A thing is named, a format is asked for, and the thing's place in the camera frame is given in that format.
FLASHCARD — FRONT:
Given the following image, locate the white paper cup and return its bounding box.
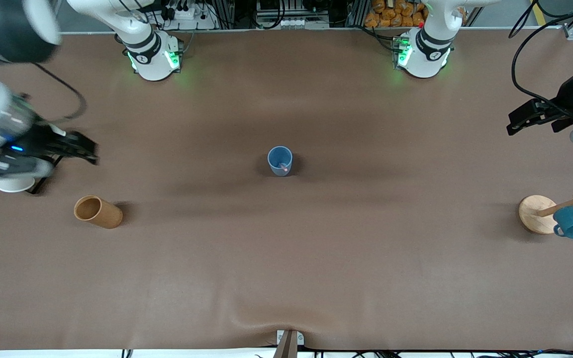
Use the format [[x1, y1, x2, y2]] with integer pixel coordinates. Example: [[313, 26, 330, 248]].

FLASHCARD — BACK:
[[0, 176, 36, 193]]

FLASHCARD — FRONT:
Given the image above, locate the wooden mug tree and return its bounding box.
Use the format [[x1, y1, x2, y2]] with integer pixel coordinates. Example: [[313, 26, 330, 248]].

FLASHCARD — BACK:
[[519, 178, 573, 235]]

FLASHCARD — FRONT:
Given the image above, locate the blue plastic cup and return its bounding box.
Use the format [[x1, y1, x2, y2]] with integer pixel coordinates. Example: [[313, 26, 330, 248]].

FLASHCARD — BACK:
[[267, 146, 293, 177]]

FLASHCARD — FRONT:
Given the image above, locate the metal table edge clamp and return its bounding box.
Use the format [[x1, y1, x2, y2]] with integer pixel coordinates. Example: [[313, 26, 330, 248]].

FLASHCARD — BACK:
[[273, 329, 304, 358]]

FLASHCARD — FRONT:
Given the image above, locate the bag of orange snacks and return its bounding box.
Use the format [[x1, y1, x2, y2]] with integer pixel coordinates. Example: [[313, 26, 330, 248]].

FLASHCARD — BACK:
[[365, 0, 429, 28]]

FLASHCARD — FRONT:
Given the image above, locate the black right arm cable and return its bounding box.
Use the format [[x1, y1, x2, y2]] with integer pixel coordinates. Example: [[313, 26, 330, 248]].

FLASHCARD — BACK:
[[32, 62, 89, 123]]

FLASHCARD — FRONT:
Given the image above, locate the white power strip with plugs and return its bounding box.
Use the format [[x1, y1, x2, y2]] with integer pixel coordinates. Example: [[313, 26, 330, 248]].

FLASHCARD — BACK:
[[150, 0, 217, 31]]

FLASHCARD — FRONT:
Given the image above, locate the black wire cup rack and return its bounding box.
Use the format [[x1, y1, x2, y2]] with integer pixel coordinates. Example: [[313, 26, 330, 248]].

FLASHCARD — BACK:
[[27, 154, 64, 195]]

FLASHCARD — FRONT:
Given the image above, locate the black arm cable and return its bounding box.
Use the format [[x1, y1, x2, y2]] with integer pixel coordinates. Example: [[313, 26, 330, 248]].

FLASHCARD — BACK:
[[32, 62, 89, 123], [511, 0, 573, 119]]

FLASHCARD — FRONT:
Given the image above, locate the brown wooden cylinder cup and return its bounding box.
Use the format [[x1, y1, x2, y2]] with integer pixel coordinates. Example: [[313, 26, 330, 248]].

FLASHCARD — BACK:
[[74, 195, 123, 229]]

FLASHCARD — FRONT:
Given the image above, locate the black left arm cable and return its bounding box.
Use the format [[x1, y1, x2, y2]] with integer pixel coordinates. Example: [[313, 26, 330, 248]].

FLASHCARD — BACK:
[[511, 0, 573, 119]]

